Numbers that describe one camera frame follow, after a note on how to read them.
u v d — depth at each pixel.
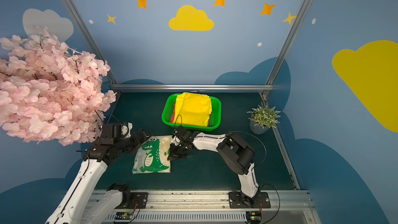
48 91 0.45
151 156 0.84
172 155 0.77
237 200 0.75
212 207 0.74
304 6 0.77
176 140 0.80
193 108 1.04
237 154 0.50
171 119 1.02
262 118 0.88
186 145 0.69
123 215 0.72
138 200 0.74
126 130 0.64
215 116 1.06
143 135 0.69
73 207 0.40
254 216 0.73
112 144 0.57
